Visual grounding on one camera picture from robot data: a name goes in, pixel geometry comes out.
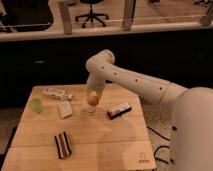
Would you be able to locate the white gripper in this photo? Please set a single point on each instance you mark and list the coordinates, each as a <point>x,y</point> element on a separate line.
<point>95,84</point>

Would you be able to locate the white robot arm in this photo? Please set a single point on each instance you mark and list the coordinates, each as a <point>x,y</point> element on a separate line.
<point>191,138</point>

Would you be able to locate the white paper cup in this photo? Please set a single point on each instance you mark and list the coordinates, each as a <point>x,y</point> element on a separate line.
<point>90,109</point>

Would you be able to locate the green apple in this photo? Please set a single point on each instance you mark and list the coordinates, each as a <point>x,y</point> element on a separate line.
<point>36,105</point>

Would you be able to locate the white small packet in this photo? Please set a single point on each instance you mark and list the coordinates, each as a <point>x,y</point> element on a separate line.
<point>65,109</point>

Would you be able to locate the clear plastic bottle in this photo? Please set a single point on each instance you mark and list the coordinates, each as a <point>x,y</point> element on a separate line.
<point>57,94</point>

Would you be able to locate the striped brown white snack bar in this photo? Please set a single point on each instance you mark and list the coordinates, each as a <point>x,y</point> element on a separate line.
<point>63,146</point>

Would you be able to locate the black office chair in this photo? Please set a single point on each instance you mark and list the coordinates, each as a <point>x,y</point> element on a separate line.
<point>91,15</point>

